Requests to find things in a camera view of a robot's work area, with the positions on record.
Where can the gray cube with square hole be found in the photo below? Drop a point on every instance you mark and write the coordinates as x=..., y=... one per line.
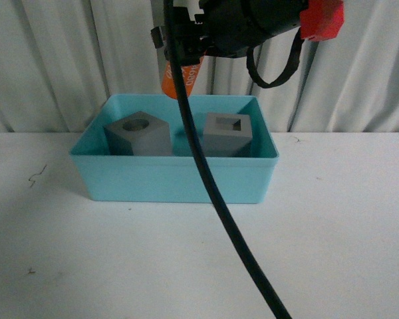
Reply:
x=227, y=135

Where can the gray cube with round hole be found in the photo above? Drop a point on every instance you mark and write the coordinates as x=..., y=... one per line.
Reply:
x=139, y=134

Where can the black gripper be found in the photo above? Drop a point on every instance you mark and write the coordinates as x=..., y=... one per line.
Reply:
x=228, y=28

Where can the white curtain backdrop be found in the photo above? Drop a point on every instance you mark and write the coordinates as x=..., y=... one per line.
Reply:
x=61, y=60

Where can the red camera mount block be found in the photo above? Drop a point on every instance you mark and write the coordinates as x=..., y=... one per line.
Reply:
x=322, y=20

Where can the blue plastic box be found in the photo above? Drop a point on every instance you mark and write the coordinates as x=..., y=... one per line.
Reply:
x=175, y=178

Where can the orange cylinder part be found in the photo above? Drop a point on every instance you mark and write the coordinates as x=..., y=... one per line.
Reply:
x=189, y=73

